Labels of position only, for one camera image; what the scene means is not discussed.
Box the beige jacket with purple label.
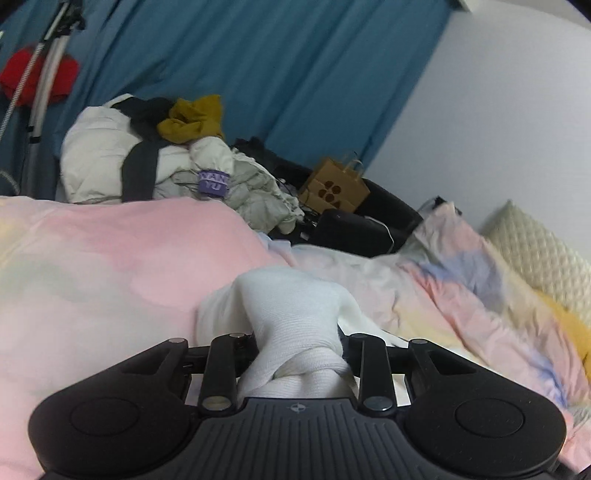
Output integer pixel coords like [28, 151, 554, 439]
[154, 136, 305, 234]

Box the yellow pillow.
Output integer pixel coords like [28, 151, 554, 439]
[538, 291, 591, 365]

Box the red cloth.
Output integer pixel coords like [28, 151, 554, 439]
[0, 46, 80, 106]

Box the cream quilted cushion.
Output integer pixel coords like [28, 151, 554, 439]
[480, 199, 591, 310]

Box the white knit garment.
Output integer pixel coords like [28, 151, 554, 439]
[196, 265, 407, 400]

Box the dark jacket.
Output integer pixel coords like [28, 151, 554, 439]
[231, 136, 305, 185]

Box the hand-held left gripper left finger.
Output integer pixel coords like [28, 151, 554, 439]
[117, 333, 259, 412]

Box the pastel tie-dye duvet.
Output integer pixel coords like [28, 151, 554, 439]
[0, 194, 591, 480]

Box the pastel tie-dye pillow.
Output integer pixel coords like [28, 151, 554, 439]
[406, 202, 555, 315]

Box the white down jacket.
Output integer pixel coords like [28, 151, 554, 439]
[60, 93, 195, 205]

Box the black garment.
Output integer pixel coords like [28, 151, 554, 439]
[111, 97, 174, 201]

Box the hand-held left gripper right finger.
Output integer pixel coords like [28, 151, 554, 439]
[339, 333, 481, 412]

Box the mustard yellow garment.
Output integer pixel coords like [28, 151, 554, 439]
[157, 95, 225, 145]

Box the brown paper bag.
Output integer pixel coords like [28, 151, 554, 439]
[298, 152, 371, 214]

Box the garment steamer stand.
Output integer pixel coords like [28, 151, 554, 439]
[0, 0, 86, 195]

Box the black bag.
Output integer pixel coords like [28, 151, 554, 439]
[268, 157, 423, 257]

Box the blue curtain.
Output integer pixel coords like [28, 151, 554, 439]
[0, 0, 455, 204]

